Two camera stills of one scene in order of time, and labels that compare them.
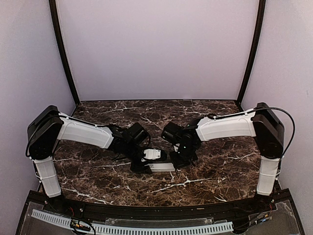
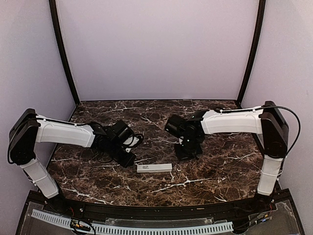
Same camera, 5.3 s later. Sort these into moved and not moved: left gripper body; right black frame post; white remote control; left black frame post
Moved: left gripper body
Not moved: left black frame post; white remote control; right black frame post
